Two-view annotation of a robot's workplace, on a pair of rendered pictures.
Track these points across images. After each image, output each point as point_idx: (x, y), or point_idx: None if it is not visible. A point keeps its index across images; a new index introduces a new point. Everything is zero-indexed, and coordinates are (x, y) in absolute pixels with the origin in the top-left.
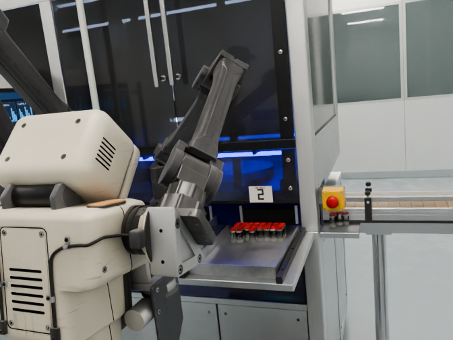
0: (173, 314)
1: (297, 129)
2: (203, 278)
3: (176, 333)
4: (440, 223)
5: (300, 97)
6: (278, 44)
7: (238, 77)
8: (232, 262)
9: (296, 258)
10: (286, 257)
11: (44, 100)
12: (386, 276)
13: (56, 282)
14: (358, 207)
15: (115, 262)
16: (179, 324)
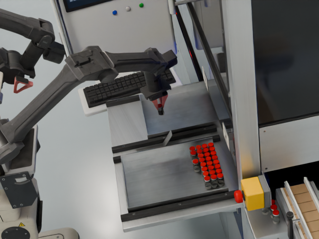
0: (24, 192)
1: (232, 112)
2: (117, 173)
3: (29, 201)
4: None
5: (231, 88)
6: (222, 22)
7: (68, 85)
8: (149, 177)
9: (173, 213)
10: (159, 207)
11: (7, 28)
12: None
13: None
14: (295, 217)
15: None
16: (32, 197)
